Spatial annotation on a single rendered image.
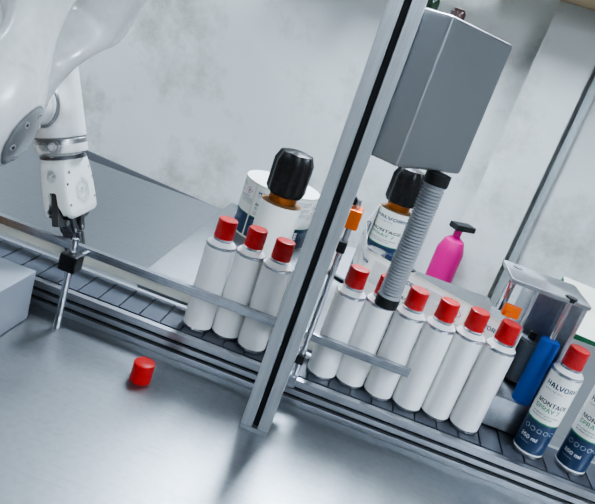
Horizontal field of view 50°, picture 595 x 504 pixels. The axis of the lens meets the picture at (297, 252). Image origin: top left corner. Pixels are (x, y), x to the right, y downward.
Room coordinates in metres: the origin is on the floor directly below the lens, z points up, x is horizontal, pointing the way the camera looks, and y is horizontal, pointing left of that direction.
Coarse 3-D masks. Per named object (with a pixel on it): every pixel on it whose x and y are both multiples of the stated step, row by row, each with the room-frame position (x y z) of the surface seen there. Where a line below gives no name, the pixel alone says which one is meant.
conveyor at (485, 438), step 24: (0, 240) 1.06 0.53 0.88; (24, 264) 1.00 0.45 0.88; (48, 264) 1.03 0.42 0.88; (72, 288) 0.97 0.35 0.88; (96, 288) 1.00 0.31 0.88; (120, 288) 1.03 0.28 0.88; (144, 312) 0.98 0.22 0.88; (168, 312) 1.01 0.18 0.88; (216, 336) 0.98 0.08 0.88; (336, 384) 0.96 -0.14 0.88; (384, 408) 0.94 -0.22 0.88; (456, 432) 0.94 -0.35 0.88; (480, 432) 0.97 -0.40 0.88; (504, 432) 0.99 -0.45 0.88; (552, 456) 0.97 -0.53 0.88; (576, 480) 0.92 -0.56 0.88
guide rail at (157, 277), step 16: (16, 224) 0.98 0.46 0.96; (48, 240) 0.97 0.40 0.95; (64, 240) 0.97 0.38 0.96; (96, 256) 0.97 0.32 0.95; (112, 256) 0.97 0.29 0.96; (144, 272) 0.96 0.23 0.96; (176, 288) 0.96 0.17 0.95; (192, 288) 0.96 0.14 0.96; (224, 304) 0.95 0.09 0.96; (240, 304) 0.96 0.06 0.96; (272, 320) 0.95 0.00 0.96; (304, 336) 0.94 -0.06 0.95; (320, 336) 0.94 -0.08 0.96; (352, 352) 0.94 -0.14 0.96; (368, 352) 0.95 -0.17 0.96; (384, 368) 0.94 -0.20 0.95; (400, 368) 0.93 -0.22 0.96
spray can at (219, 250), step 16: (224, 224) 0.98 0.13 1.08; (208, 240) 0.98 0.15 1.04; (224, 240) 0.98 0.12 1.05; (208, 256) 0.97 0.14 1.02; (224, 256) 0.97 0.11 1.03; (208, 272) 0.97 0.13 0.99; (224, 272) 0.98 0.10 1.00; (208, 288) 0.97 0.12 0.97; (192, 304) 0.97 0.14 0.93; (208, 304) 0.97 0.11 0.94; (192, 320) 0.97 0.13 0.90; (208, 320) 0.98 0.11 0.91
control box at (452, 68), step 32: (416, 32) 0.83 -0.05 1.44; (448, 32) 0.81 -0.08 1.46; (480, 32) 0.86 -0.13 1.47; (416, 64) 0.82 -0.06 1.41; (448, 64) 0.82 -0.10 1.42; (480, 64) 0.88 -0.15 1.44; (416, 96) 0.81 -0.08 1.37; (448, 96) 0.85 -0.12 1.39; (480, 96) 0.91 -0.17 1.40; (384, 128) 0.83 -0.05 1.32; (416, 128) 0.81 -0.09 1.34; (448, 128) 0.87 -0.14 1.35; (384, 160) 0.82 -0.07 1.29; (416, 160) 0.83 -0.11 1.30; (448, 160) 0.90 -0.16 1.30
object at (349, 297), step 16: (352, 272) 0.97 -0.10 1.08; (368, 272) 0.97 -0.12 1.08; (336, 288) 0.98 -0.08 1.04; (352, 288) 0.96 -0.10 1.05; (336, 304) 0.96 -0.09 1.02; (352, 304) 0.96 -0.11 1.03; (336, 320) 0.96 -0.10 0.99; (352, 320) 0.96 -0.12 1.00; (336, 336) 0.96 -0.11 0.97; (320, 352) 0.96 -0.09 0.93; (336, 352) 0.96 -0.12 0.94; (320, 368) 0.96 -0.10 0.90; (336, 368) 0.97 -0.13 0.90
